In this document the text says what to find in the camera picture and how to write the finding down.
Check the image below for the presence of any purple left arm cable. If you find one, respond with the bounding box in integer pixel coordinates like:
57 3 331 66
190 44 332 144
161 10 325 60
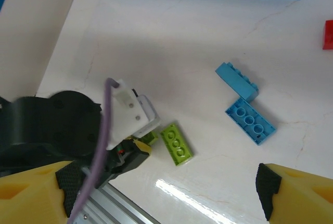
68 77 122 224

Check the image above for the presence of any blue lego brick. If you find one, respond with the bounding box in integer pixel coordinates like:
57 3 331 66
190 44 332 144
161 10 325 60
214 61 260 104
224 96 277 147

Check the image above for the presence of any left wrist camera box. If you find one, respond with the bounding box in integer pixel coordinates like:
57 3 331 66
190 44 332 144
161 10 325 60
106 79 160 151

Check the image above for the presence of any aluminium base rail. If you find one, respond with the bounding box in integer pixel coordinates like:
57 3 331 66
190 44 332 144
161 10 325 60
75 179 162 224

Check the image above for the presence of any red lego brick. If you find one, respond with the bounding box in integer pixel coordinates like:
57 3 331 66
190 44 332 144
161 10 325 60
322 19 333 51

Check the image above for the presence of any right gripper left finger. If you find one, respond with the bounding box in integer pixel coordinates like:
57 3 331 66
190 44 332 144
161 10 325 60
0 160 88 224

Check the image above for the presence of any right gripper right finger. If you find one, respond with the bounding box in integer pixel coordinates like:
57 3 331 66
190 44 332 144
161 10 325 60
255 163 333 224

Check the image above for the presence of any green lego brick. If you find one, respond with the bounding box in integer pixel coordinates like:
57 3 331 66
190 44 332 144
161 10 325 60
159 120 195 168
140 130 159 146

